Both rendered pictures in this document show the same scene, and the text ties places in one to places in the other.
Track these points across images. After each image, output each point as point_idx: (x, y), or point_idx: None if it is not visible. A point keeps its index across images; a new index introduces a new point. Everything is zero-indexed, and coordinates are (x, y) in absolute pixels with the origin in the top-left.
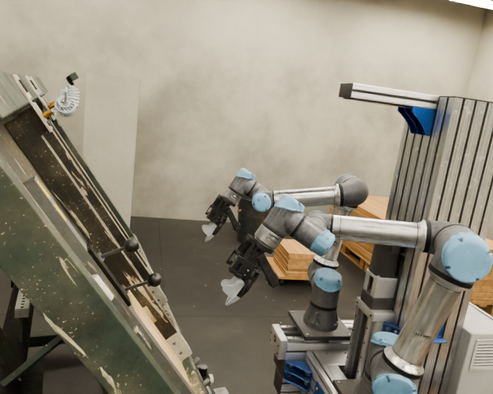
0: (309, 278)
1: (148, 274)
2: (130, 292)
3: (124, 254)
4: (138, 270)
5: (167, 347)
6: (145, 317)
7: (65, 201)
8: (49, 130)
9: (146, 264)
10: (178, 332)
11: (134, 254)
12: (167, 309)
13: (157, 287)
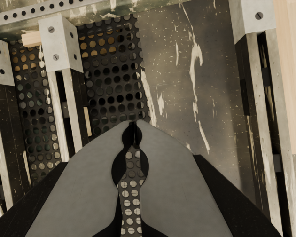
0: None
1: (74, 91)
2: (291, 149)
3: (294, 214)
4: (83, 112)
5: (291, 35)
6: None
7: None
8: None
9: None
10: (276, 26)
11: (83, 144)
12: (75, 7)
13: (68, 56)
